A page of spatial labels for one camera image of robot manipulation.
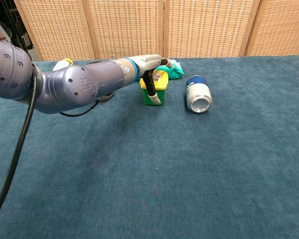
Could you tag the white bottle yellow cap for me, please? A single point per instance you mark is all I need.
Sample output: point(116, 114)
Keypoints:
point(62, 65)

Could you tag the wicker folding screen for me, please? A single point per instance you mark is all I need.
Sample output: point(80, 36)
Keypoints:
point(201, 25)

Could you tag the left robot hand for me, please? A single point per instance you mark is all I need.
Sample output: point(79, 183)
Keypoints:
point(149, 62)

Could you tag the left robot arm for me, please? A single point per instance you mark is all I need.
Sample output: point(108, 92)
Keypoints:
point(72, 84)

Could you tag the blue white tin can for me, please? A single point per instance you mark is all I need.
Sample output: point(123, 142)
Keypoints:
point(198, 92)

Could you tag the green tub yellow lid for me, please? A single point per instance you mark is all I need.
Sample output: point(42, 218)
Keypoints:
point(162, 87)

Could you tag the teal wet wipes pack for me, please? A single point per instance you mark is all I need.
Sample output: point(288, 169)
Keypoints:
point(175, 72)

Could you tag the blue table mat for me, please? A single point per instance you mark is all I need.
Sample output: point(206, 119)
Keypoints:
point(164, 174)

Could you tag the black tripod stand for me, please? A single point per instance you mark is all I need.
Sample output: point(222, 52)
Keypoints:
point(23, 39)

